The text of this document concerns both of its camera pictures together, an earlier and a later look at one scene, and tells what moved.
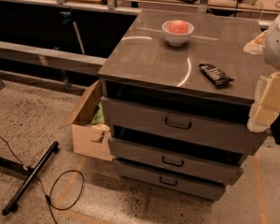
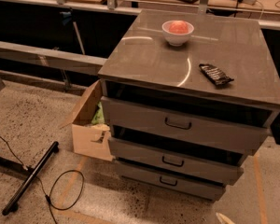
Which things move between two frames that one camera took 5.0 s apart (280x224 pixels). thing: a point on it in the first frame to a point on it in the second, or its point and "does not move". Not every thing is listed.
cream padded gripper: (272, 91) to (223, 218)
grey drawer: (177, 162) does not move
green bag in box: (99, 117) does not move
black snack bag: (217, 77) does not move
